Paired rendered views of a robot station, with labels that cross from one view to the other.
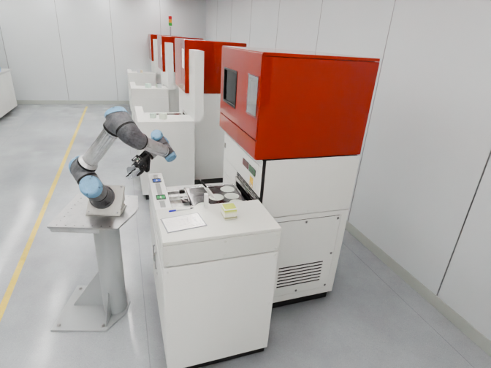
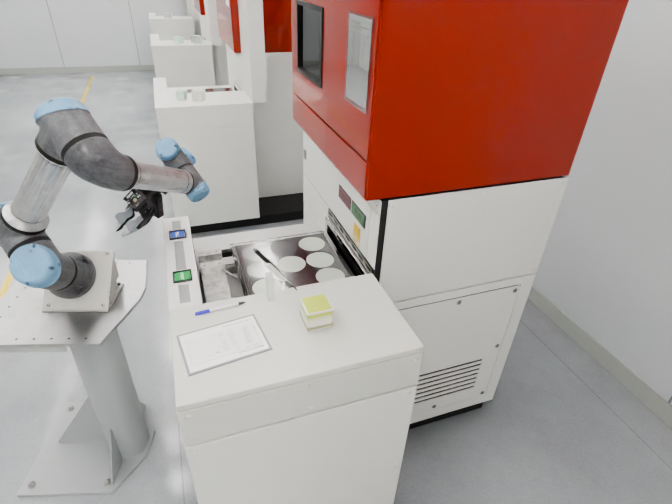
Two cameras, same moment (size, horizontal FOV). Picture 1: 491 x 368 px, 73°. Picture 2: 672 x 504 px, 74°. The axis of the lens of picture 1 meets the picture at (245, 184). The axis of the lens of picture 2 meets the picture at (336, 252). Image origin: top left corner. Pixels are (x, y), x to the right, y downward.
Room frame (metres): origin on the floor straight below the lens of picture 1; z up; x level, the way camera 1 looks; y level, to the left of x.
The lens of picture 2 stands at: (0.68, 0.04, 1.80)
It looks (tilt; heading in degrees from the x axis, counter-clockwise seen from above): 33 degrees down; 0
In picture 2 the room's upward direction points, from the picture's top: 3 degrees clockwise
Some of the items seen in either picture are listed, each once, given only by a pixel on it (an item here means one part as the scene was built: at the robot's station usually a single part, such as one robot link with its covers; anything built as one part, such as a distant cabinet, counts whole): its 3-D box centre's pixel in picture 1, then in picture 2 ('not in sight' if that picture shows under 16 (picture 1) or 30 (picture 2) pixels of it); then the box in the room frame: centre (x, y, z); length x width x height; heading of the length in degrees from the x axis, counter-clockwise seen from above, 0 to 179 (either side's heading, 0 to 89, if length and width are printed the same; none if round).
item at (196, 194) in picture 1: (216, 197); (291, 264); (1.99, 0.19, 0.90); 0.34 x 0.34 x 0.01; 21
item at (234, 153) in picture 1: (240, 167); (334, 201); (2.24, 0.04, 1.02); 0.82 x 0.03 x 0.40; 21
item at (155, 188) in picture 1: (158, 198); (182, 272); (1.92, 0.55, 0.89); 0.55 x 0.09 x 0.14; 21
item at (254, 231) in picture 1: (216, 229); (293, 346); (1.59, 0.14, 0.89); 0.62 x 0.35 x 0.14; 111
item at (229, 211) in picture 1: (229, 211); (316, 312); (1.61, 0.08, 1.00); 0.07 x 0.07 x 0.07; 21
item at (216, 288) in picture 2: (176, 207); (216, 287); (1.88, 0.43, 0.87); 0.36 x 0.08 x 0.03; 21
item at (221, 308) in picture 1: (202, 267); (272, 383); (1.87, 0.26, 0.41); 0.97 x 0.64 x 0.82; 21
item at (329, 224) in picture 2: (245, 193); (345, 253); (2.07, 0.00, 0.89); 0.44 x 0.02 x 0.10; 21
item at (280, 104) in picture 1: (287, 97); (425, 61); (2.35, -0.25, 1.52); 0.81 x 0.75 x 0.59; 21
